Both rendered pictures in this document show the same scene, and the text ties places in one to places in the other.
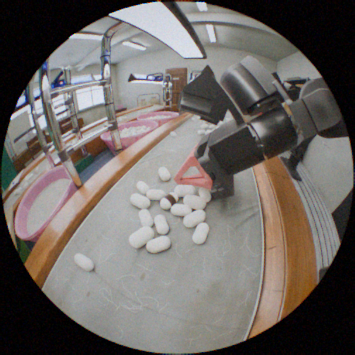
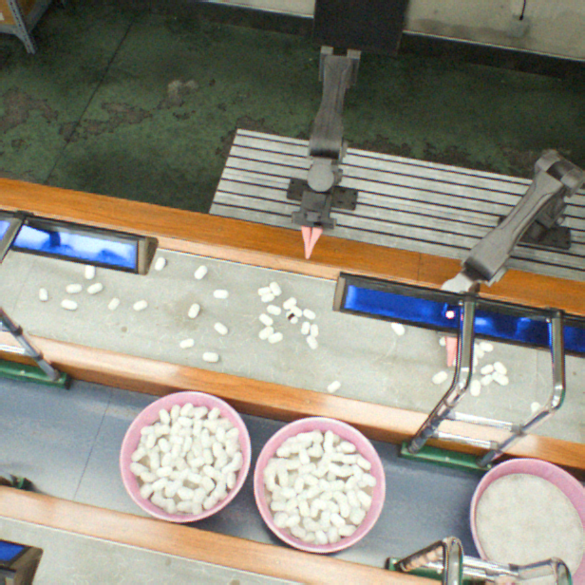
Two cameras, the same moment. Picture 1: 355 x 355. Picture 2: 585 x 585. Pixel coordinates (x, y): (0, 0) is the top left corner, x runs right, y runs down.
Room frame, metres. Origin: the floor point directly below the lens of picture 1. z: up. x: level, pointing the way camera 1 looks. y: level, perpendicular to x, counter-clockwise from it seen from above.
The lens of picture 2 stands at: (0.63, 0.46, 1.99)
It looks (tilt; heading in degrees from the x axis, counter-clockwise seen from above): 60 degrees down; 258
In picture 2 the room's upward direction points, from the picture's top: 4 degrees clockwise
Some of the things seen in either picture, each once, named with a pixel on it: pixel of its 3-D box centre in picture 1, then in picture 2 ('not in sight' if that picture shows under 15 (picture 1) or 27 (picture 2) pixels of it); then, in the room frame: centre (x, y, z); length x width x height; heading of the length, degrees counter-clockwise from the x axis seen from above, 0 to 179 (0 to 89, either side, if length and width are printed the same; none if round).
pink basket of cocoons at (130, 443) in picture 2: (158, 121); (188, 459); (0.77, 0.12, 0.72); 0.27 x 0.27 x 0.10
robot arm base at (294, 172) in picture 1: (293, 161); (323, 186); (0.35, -0.58, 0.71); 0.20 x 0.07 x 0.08; 160
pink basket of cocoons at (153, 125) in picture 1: (130, 136); (318, 485); (0.50, 0.22, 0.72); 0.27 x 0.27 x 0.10
